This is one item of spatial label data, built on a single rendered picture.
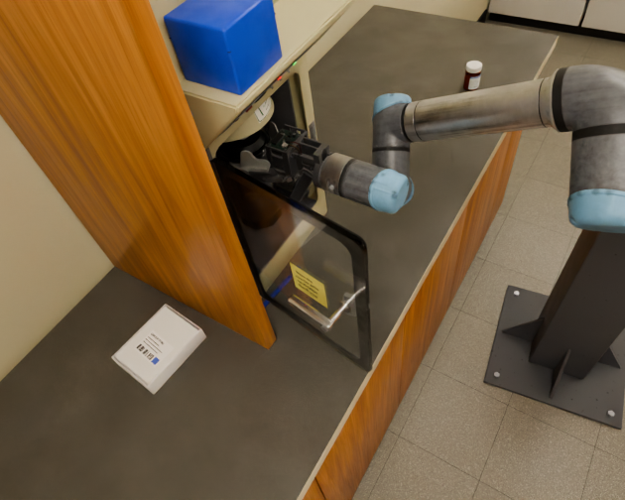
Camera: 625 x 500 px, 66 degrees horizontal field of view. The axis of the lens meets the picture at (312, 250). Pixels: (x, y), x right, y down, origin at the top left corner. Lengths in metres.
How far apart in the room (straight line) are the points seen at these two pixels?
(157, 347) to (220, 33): 0.69
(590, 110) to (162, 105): 0.57
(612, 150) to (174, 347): 0.86
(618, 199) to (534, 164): 2.10
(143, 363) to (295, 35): 0.71
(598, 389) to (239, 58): 1.84
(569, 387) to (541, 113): 1.44
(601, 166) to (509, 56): 1.10
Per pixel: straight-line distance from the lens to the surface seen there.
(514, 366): 2.10
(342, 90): 1.66
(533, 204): 2.65
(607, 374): 2.20
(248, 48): 0.66
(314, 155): 0.89
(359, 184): 0.86
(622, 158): 0.77
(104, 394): 1.14
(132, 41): 0.56
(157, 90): 0.59
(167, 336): 1.10
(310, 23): 0.80
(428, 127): 0.92
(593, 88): 0.80
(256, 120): 0.92
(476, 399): 2.03
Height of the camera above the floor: 1.87
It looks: 52 degrees down
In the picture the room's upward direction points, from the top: 11 degrees counter-clockwise
